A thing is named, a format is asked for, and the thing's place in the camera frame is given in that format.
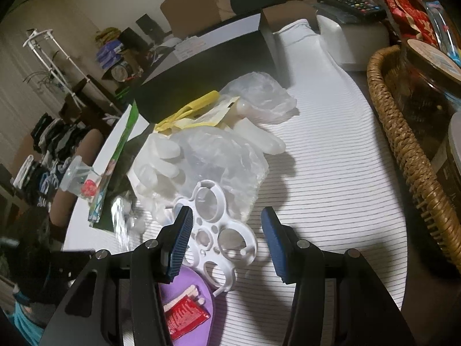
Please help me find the yellow plastic packet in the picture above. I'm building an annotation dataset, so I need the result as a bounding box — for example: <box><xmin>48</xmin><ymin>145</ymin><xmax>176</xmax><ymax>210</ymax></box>
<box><xmin>155</xmin><ymin>90</ymin><xmax>220</xmax><ymax>130</ymax></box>

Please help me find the red sachet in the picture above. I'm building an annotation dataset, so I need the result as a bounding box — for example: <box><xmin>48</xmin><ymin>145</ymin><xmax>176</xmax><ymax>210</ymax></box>
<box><xmin>164</xmin><ymin>294</ymin><xmax>211</xmax><ymax>339</ymax></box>

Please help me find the purple plastic bowl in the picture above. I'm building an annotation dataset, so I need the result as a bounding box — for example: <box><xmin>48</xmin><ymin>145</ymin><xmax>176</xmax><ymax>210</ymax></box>
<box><xmin>158</xmin><ymin>265</ymin><xmax>217</xmax><ymax>346</ymax></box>

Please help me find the clear bag with red flower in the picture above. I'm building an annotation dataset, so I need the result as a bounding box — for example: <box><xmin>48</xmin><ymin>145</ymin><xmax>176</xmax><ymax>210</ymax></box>
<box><xmin>59</xmin><ymin>155</ymin><xmax>105</xmax><ymax>202</ymax></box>

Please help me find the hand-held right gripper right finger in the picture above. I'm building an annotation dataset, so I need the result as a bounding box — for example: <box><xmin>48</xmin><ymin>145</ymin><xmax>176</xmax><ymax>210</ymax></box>
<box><xmin>261</xmin><ymin>206</ymin><xmax>418</xmax><ymax>346</ymax></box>

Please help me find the pile of red snack packets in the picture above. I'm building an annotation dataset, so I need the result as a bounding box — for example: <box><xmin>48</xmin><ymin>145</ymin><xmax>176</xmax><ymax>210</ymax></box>
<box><xmin>346</xmin><ymin>0</ymin><xmax>443</xmax><ymax>44</ymax></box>

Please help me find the clear plastic bag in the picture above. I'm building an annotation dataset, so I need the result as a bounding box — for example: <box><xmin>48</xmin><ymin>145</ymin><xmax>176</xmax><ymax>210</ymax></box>
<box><xmin>173</xmin><ymin>126</ymin><xmax>271</xmax><ymax>220</ymax></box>
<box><xmin>220</xmin><ymin>72</ymin><xmax>298</xmax><ymax>127</ymax></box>

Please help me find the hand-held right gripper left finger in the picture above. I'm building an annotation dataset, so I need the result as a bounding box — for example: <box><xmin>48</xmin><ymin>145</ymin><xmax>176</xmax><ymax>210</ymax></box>
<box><xmin>39</xmin><ymin>205</ymin><xmax>195</xmax><ymax>346</ymax></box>

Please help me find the green printed packet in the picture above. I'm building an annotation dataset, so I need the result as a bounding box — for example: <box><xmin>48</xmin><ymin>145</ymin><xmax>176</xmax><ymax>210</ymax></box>
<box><xmin>88</xmin><ymin>101</ymin><xmax>139</xmax><ymax>226</ymax></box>

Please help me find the brown upholstered chair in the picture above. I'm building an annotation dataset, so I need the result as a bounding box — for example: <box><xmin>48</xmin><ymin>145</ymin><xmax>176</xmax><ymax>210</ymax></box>
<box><xmin>48</xmin><ymin>128</ymin><xmax>105</xmax><ymax>224</ymax></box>

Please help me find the white plastic ring holder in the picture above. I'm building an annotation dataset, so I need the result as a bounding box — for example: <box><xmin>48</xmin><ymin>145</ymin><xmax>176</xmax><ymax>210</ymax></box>
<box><xmin>164</xmin><ymin>180</ymin><xmax>258</xmax><ymax>296</ymax></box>

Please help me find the pile of folded clothes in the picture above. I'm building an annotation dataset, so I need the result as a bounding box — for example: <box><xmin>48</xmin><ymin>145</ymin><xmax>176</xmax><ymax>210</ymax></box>
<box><xmin>11</xmin><ymin>113</ymin><xmax>90</xmax><ymax>206</ymax></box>

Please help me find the wicker basket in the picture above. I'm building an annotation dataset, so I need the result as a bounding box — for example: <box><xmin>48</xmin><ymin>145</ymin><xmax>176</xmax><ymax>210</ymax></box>
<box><xmin>367</xmin><ymin>45</ymin><xmax>461</xmax><ymax>271</ymax></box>

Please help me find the black remote control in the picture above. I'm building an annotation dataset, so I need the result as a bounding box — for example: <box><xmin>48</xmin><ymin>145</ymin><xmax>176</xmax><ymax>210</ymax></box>
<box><xmin>317</xmin><ymin>0</ymin><xmax>388</xmax><ymax>20</ymax></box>

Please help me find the black box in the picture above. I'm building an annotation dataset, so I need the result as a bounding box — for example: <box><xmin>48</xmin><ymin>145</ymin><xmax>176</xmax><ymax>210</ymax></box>
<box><xmin>133</xmin><ymin>12</ymin><xmax>285</xmax><ymax>125</ymax></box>

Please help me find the black speaker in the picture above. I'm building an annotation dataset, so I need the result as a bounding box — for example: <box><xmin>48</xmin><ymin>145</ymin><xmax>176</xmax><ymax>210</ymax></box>
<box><xmin>136</xmin><ymin>14</ymin><xmax>159</xmax><ymax>42</ymax></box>

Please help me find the white rubber glove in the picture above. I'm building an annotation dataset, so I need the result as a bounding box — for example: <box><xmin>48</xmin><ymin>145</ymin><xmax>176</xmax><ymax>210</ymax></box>
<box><xmin>234</xmin><ymin>101</ymin><xmax>287</xmax><ymax>155</ymax></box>

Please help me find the small open cardboard box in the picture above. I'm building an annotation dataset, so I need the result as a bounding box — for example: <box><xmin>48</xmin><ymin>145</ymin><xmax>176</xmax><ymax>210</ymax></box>
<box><xmin>259</xmin><ymin>0</ymin><xmax>321</xmax><ymax>35</ymax></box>

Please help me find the clear packet with white disc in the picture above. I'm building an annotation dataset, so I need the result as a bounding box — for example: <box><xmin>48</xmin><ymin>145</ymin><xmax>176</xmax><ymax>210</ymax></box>
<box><xmin>110</xmin><ymin>195</ymin><xmax>146</xmax><ymax>249</ymax></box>

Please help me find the jar with white lid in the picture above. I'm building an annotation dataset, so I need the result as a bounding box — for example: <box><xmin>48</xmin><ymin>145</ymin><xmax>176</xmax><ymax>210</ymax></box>
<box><xmin>432</xmin><ymin>112</ymin><xmax>461</xmax><ymax>202</ymax></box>

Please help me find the round metal can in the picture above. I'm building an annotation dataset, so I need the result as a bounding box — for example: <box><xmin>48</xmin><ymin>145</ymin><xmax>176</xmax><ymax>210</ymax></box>
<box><xmin>112</xmin><ymin>61</ymin><xmax>135</xmax><ymax>80</ymax></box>

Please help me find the glass jar with paper lid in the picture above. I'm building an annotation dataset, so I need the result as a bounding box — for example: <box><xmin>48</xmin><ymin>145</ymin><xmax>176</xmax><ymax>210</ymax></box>
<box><xmin>396</xmin><ymin>38</ymin><xmax>461</xmax><ymax>159</ymax></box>

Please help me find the stack of purple boxes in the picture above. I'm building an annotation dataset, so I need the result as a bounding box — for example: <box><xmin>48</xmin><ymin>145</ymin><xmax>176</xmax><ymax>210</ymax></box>
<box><xmin>95</xmin><ymin>40</ymin><xmax>125</xmax><ymax>69</ymax></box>

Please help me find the clear packet with cream card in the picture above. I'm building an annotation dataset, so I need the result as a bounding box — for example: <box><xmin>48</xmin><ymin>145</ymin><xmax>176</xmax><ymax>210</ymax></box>
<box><xmin>194</xmin><ymin>97</ymin><xmax>242</xmax><ymax>123</ymax></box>

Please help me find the white coat rack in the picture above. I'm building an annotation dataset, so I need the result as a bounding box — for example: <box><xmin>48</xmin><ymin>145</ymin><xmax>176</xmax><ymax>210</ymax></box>
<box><xmin>23</xmin><ymin>29</ymin><xmax>119</xmax><ymax>116</ymax></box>

